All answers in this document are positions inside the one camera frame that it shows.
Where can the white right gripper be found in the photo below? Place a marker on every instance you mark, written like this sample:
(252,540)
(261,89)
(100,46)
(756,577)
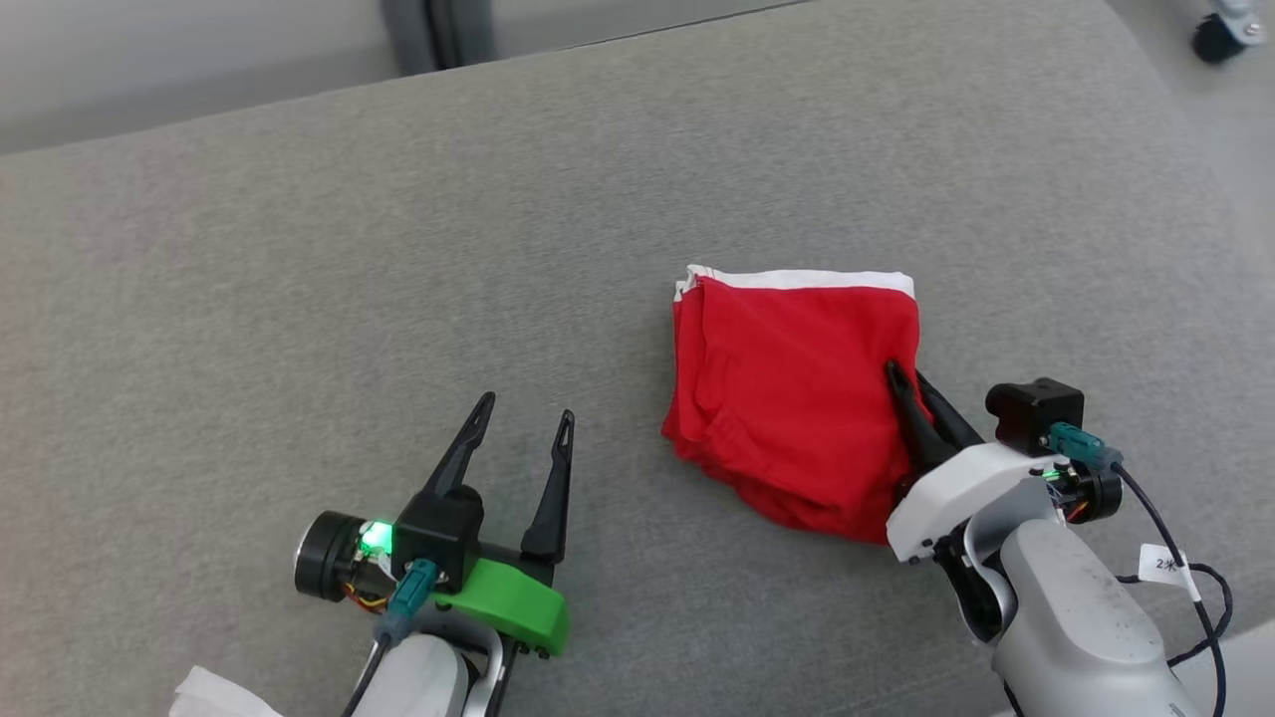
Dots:
(956,493)

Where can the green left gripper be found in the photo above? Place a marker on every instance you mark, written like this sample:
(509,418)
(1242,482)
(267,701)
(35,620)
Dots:
(513,602)

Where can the red shorts with white trim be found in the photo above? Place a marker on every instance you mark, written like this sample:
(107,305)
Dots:
(787,398)

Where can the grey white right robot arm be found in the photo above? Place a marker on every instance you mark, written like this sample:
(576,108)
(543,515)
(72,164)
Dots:
(1076,617)

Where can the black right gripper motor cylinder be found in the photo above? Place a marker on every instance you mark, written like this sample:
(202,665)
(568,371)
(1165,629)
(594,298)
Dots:
(1101,495)

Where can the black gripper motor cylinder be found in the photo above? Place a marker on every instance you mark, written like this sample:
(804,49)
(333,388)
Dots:
(324,558)
(1101,495)

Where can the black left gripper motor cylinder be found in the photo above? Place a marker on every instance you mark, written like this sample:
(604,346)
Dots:
(324,558)

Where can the black caster wheel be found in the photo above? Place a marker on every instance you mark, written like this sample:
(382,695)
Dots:
(1215,40)

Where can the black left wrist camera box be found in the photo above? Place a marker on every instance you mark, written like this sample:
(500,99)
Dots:
(443,533)

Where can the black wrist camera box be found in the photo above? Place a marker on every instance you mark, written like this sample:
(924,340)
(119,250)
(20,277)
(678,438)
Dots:
(1031,413)
(443,533)

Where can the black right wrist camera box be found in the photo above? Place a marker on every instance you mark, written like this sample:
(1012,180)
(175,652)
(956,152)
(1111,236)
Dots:
(1031,413)

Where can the grey metal post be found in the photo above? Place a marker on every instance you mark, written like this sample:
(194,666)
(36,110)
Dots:
(438,35)

